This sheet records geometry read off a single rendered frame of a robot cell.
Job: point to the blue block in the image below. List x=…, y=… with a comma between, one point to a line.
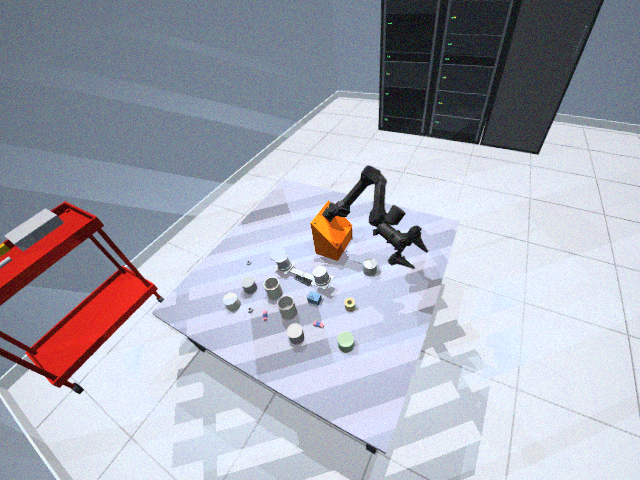
x=314, y=298

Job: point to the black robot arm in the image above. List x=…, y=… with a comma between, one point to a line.
x=378, y=216

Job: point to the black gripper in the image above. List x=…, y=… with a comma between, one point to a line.
x=398, y=240

